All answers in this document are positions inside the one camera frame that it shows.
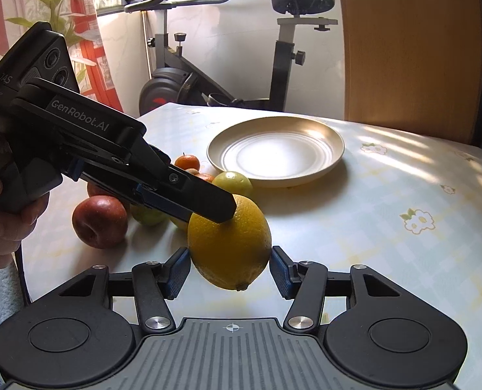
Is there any green orange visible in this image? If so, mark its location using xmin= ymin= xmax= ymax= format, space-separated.
xmin=131 ymin=203 xmax=168 ymax=227

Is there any black exercise bike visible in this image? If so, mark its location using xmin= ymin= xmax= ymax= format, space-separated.
xmin=114 ymin=0 xmax=339 ymax=116

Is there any person's left hand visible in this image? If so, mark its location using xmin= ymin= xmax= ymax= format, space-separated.
xmin=0 ymin=156 xmax=51 ymax=269

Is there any wooden chair back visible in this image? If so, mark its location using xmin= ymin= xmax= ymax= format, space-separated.
xmin=335 ymin=0 xmax=482 ymax=146

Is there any cream round plate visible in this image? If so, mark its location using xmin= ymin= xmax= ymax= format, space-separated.
xmin=206 ymin=116 xmax=346 ymax=189

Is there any green apple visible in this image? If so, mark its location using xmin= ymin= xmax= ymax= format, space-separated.
xmin=168 ymin=212 xmax=191 ymax=232

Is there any green leafy plant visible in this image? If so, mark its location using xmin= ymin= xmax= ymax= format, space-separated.
xmin=5 ymin=0 xmax=99 ymax=70

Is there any yellow lemon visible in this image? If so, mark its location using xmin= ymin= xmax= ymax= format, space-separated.
xmin=187 ymin=194 xmax=273 ymax=292

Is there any red framed glass door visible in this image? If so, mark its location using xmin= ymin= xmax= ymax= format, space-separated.
xmin=68 ymin=0 xmax=124 ymax=114

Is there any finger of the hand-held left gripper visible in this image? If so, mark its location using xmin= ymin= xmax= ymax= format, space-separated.
xmin=119 ymin=142 xmax=237 ymax=225
xmin=68 ymin=158 xmax=195 ymax=220

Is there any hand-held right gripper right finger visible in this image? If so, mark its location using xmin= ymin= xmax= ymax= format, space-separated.
xmin=269 ymin=246 xmax=429 ymax=332

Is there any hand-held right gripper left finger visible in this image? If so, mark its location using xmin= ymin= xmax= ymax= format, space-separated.
xmin=33 ymin=247 xmax=192 ymax=332

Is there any yellow-green orange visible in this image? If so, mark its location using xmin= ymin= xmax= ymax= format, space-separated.
xmin=212 ymin=171 xmax=253 ymax=200

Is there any red apple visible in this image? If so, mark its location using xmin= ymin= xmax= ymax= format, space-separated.
xmin=87 ymin=181 xmax=122 ymax=200
xmin=71 ymin=196 xmax=128 ymax=249

